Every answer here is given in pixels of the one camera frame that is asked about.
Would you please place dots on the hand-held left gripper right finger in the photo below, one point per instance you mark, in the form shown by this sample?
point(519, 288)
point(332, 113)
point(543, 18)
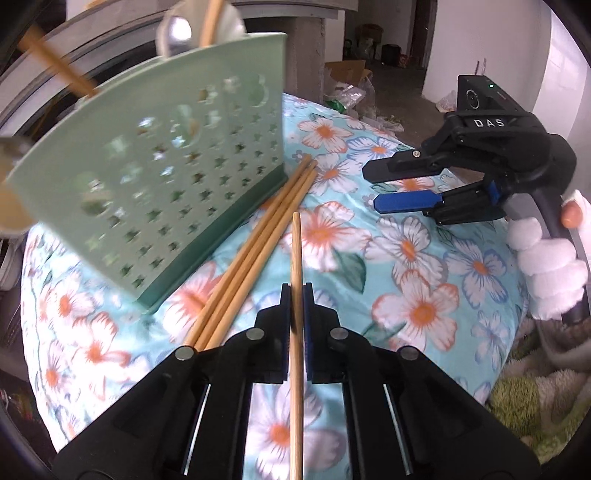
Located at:
point(308, 341)

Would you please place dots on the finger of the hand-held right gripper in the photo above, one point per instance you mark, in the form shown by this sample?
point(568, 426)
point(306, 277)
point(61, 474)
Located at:
point(397, 166)
point(406, 201)

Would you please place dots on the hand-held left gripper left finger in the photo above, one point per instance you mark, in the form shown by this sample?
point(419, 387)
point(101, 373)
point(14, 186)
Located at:
point(272, 350)

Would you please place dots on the green perforated utensil holder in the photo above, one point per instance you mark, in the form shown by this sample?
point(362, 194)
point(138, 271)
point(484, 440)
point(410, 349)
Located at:
point(161, 184)

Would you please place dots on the white scalloped spoon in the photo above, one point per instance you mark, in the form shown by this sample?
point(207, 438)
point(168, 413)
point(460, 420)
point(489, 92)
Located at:
point(233, 23)

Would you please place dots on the person's right hand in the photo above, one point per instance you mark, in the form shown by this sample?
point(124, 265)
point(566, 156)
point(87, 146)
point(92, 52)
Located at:
point(554, 272)

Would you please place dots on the white crumpled plastic bag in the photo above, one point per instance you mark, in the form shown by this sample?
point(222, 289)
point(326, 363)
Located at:
point(383, 122)

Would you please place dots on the clear bag with greens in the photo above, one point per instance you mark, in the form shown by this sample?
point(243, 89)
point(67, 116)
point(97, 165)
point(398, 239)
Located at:
point(344, 97)

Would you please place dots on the blue floral blanket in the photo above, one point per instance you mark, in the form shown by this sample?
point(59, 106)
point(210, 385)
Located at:
point(415, 300)

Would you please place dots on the open cardboard box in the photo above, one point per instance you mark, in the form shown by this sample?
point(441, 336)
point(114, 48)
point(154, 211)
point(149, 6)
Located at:
point(348, 69)

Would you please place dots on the black bin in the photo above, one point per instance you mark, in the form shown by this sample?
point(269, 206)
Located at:
point(392, 53)

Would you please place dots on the grey concrete counter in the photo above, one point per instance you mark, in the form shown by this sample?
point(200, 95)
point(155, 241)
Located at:
point(304, 55)

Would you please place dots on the beige fluffy towel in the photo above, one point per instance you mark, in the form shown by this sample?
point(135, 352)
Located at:
point(554, 350)

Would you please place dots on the green fluffy towel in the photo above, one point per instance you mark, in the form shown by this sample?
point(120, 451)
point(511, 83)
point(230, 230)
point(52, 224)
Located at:
point(531, 401)

